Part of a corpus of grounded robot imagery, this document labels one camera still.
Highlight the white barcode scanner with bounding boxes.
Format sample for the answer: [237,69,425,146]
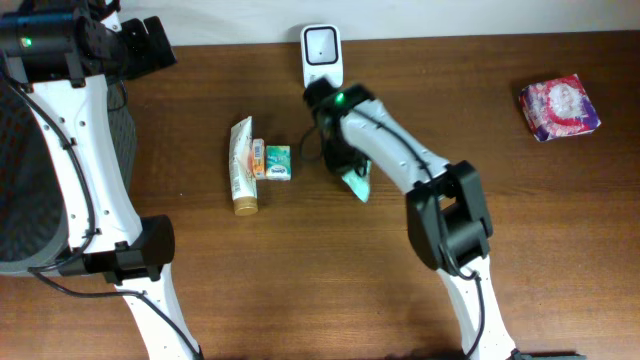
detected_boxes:
[300,24,344,88]

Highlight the grey plastic basket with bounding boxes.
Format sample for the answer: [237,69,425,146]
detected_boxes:
[1,75,142,277]

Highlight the small teal tissue pack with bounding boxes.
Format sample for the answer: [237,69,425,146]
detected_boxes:
[266,145,292,181]

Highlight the white cream tube gold cap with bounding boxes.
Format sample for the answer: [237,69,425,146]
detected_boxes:
[229,116,258,216]

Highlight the small orange box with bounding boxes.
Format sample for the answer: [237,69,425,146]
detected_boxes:
[251,138,266,180]

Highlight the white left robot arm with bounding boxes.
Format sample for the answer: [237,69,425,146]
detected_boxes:
[1,1,202,359]

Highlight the red purple tissue pack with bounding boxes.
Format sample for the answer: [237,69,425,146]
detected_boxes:
[518,74,601,142]

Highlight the green wet wipes pack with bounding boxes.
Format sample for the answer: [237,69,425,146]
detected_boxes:
[342,160,372,203]

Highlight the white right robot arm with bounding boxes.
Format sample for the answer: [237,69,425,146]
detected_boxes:
[303,78,519,359]

